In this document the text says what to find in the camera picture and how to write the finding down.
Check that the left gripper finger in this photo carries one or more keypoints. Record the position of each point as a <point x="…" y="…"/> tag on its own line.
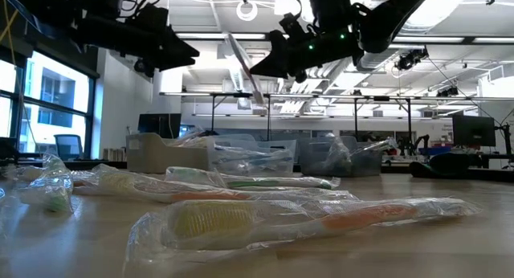
<point x="180" y="49"/>
<point x="174" y="64"/>

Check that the black background robot arm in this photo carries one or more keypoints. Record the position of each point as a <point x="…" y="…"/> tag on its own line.
<point x="417" y="143"/>

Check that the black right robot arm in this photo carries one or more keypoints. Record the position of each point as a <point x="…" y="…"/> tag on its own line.
<point x="393" y="13"/>

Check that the black ceiling spotlight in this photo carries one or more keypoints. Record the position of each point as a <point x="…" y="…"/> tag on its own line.
<point x="142" y="68"/>

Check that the long ceiling light strip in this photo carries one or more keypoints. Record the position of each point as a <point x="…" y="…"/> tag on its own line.
<point x="209" y="35"/>

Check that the black monitor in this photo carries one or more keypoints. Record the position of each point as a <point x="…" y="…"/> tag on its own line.
<point x="474" y="130"/>
<point x="159" y="125"/>

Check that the grey translucent plastic bin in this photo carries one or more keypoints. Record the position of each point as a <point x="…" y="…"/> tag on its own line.
<point x="317" y="157"/>

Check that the clear plastic bin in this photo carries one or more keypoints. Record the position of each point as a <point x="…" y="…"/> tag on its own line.
<point x="241" y="143"/>

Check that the white plastic bin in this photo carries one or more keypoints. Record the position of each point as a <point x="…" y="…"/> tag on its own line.
<point x="160" y="155"/>

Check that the large window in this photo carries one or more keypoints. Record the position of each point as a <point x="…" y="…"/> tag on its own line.
<point x="56" y="105"/>

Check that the row of brown books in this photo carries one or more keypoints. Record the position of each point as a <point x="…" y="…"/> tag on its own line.
<point x="114" y="154"/>

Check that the black office chair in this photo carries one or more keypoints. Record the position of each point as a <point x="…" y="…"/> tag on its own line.
<point x="68" y="146"/>

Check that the dark desk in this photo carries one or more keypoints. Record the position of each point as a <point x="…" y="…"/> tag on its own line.
<point x="100" y="164"/>

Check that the black chair back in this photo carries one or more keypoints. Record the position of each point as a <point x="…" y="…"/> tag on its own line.
<point x="441" y="163"/>

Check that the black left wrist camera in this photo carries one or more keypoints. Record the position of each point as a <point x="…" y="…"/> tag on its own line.
<point x="152" y="19"/>

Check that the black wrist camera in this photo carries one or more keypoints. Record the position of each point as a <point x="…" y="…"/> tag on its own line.
<point x="152" y="19"/>
<point x="331" y="9"/>

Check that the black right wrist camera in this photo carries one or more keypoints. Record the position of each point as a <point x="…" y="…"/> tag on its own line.
<point x="331" y="9"/>

